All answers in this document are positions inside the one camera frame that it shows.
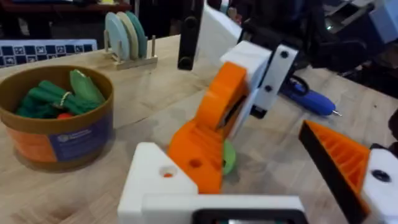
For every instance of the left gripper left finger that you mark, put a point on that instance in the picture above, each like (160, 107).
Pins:
(149, 183)

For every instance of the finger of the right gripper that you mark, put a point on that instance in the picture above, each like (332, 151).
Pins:
(225, 90)
(276, 74)

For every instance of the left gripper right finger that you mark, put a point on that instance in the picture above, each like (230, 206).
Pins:
(348, 161)

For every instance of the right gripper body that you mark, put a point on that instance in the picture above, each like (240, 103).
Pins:
(217, 34)

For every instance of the blue electric screwdriver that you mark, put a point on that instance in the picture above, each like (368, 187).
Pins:
(312, 100)

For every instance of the green disc with holes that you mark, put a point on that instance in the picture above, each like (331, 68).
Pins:
(230, 157)

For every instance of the teal plate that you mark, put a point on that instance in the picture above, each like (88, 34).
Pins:
(140, 31)

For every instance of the wooden peg rack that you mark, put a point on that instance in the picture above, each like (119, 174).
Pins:
(136, 62)

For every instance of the cream plate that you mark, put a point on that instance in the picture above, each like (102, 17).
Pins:
(132, 34)

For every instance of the pale blue plate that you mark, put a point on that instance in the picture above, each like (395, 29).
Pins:
(116, 35)

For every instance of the brown tub with toys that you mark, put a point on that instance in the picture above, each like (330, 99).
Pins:
(59, 124)

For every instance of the pale blue box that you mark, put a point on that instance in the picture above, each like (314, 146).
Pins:
(385, 18)

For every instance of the blue and white marker board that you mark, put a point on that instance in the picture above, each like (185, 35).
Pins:
(43, 49)

